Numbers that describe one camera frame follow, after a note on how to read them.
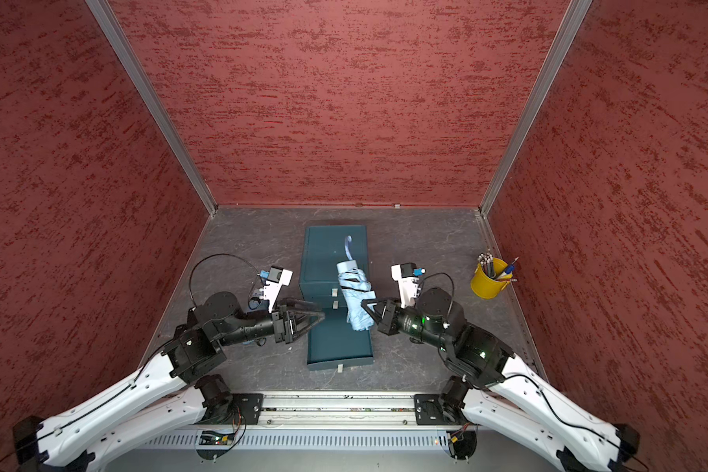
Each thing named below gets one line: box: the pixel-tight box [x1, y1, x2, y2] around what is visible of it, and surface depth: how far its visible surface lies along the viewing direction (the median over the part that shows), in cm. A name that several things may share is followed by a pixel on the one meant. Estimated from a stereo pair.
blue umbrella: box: [336, 235, 377, 331], surface depth 65 cm
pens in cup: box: [476, 247, 520, 283], surface depth 89 cm
